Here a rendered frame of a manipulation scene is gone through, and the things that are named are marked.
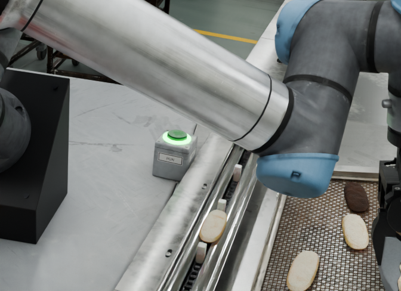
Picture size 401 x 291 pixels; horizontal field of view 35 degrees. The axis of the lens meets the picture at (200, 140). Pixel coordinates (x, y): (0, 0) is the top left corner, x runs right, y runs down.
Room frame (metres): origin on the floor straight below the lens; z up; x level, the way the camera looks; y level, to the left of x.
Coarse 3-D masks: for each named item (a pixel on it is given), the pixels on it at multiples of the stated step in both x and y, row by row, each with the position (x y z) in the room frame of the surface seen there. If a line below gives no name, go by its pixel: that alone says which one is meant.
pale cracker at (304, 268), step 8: (304, 256) 0.76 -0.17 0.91; (312, 256) 0.76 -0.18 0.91; (296, 264) 0.74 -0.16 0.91; (304, 264) 0.74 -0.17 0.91; (312, 264) 0.74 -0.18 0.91; (288, 272) 0.73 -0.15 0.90; (296, 272) 0.72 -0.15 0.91; (304, 272) 0.72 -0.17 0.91; (312, 272) 0.73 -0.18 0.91; (288, 280) 0.71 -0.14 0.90; (296, 280) 0.71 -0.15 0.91; (304, 280) 0.71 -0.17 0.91; (312, 280) 0.71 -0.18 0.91; (288, 288) 0.70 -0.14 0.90; (296, 288) 0.69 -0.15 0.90; (304, 288) 0.70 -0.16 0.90
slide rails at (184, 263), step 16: (256, 160) 1.16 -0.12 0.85; (224, 176) 1.08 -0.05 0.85; (224, 192) 1.02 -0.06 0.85; (240, 192) 1.03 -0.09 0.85; (208, 208) 0.96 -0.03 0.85; (192, 240) 0.85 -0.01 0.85; (224, 240) 0.86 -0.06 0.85; (192, 256) 0.81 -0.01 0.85; (208, 256) 0.82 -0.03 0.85; (176, 272) 0.77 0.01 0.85; (208, 272) 0.78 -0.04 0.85; (176, 288) 0.73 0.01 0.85; (192, 288) 0.73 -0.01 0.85
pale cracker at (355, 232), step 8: (344, 216) 0.88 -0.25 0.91; (352, 216) 0.87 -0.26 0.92; (344, 224) 0.85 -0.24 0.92; (352, 224) 0.85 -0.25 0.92; (360, 224) 0.85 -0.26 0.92; (344, 232) 0.83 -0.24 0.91; (352, 232) 0.83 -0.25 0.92; (360, 232) 0.83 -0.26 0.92; (352, 240) 0.81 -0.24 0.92; (360, 240) 0.81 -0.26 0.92; (368, 240) 0.81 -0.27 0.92; (352, 248) 0.80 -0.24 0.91; (360, 248) 0.79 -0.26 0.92
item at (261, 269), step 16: (336, 176) 1.03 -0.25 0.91; (352, 176) 1.03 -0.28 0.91; (368, 176) 1.02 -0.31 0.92; (320, 208) 0.92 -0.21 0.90; (336, 208) 0.92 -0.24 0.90; (368, 208) 0.92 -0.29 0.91; (272, 224) 0.87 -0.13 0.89; (288, 224) 0.87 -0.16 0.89; (304, 224) 0.87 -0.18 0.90; (336, 224) 0.87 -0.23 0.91; (368, 224) 0.86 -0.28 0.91; (272, 240) 0.82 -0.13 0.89; (304, 240) 0.82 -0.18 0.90; (320, 240) 0.82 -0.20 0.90; (320, 256) 0.78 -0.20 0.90; (336, 256) 0.78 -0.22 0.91; (352, 256) 0.78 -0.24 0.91; (256, 272) 0.72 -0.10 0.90; (320, 272) 0.74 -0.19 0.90; (336, 272) 0.74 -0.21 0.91; (368, 272) 0.74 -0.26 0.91; (256, 288) 0.70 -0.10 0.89; (320, 288) 0.70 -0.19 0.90; (352, 288) 0.70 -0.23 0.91; (368, 288) 0.70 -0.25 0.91
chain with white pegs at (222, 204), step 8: (248, 152) 1.22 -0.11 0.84; (240, 168) 1.08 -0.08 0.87; (240, 176) 1.11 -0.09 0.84; (232, 184) 1.07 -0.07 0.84; (232, 192) 1.05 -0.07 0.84; (224, 200) 0.96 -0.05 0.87; (224, 208) 0.95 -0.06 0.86; (200, 248) 0.81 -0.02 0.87; (208, 248) 0.85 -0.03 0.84; (200, 256) 0.81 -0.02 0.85; (200, 264) 0.81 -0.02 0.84; (192, 272) 0.79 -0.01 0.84; (192, 280) 0.77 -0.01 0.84; (184, 288) 0.75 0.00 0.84
